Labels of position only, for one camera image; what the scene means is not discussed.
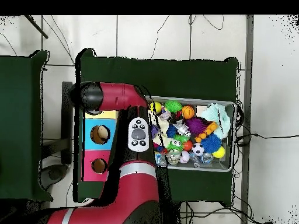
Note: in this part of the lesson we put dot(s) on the smooth yellow ball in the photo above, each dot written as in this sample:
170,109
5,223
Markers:
157,107

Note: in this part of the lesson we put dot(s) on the dark metal rod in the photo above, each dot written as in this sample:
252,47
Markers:
37,27

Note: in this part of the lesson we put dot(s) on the purple toy block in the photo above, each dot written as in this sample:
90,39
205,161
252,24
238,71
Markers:
154,130

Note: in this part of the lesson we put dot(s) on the small soccer ball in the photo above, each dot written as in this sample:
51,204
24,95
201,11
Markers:
198,149

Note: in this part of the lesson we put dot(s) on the orange toy basketball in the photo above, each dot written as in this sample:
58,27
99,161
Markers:
188,112

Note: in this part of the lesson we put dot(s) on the purple spiky ball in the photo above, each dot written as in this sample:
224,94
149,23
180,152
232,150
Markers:
195,126

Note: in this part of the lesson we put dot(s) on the green spiky rubber ball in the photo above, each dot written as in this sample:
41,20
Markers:
172,106

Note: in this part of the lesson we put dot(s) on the blue spiky rubber ball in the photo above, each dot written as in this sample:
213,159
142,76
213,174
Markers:
211,143

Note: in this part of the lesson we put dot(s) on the wooden box with three holes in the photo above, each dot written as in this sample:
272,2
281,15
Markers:
91,161

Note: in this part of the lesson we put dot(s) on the dark green tablecloth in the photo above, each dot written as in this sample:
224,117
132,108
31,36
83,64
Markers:
21,116
163,77

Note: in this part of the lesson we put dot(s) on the mint green cloth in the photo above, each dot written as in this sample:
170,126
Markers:
217,114

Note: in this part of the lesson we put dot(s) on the silver mesh bin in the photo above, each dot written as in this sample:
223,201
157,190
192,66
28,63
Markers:
219,164

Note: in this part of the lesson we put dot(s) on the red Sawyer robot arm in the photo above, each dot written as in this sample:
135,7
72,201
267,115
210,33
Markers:
135,186

